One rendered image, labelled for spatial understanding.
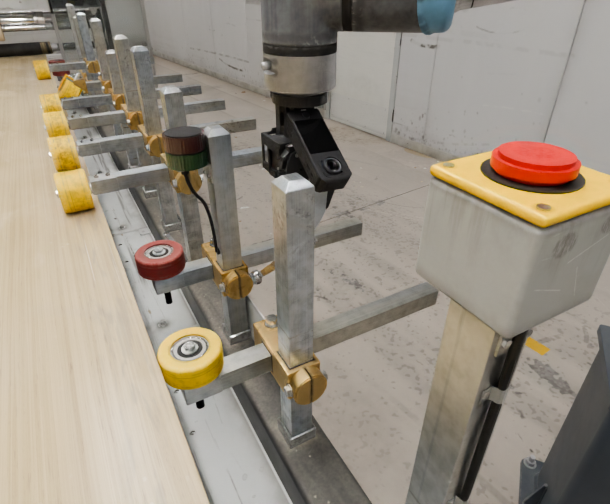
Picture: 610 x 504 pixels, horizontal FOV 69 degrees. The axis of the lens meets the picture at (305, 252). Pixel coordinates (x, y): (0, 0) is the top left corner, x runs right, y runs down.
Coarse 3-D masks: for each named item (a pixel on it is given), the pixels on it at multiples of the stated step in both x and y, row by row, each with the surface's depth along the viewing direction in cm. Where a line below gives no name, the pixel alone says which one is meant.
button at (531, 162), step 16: (512, 144) 23; (528, 144) 23; (544, 144) 23; (496, 160) 21; (512, 160) 21; (528, 160) 21; (544, 160) 21; (560, 160) 21; (576, 160) 21; (512, 176) 21; (528, 176) 20; (544, 176) 20; (560, 176) 20; (576, 176) 21
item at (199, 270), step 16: (336, 224) 93; (352, 224) 93; (272, 240) 87; (320, 240) 90; (336, 240) 92; (256, 256) 84; (272, 256) 86; (192, 272) 79; (208, 272) 80; (160, 288) 77; (176, 288) 78
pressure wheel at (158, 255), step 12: (168, 240) 78; (144, 252) 75; (156, 252) 74; (168, 252) 75; (180, 252) 75; (144, 264) 72; (156, 264) 72; (168, 264) 73; (180, 264) 75; (144, 276) 74; (156, 276) 73; (168, 276) 74; (168, 300) 80
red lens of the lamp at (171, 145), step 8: (200, 128) 65; (200, 136) 63; (168, 144) 62; (176, 144) 62; (184, 144) 62; (192, 144) 62; (200, 144) 63; (168, 152) 63; (176, 152) 62; (184, 152) 62; (192, 152) 63
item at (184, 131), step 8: (176, 128) 65; (184, 128) 65; (192, 128) 65; (168, 136) 62; (176, 136) 62; (184, 136) 62; (192, 136) 62; (200, 152) 64; (208, 168) 67; (184, 176) 67; (208, 176) 67; (192, 192) 69; (200, 200) 70; (208, 208) 71; (208, 216) 72; (216, 240) 74; (216, 248) 75
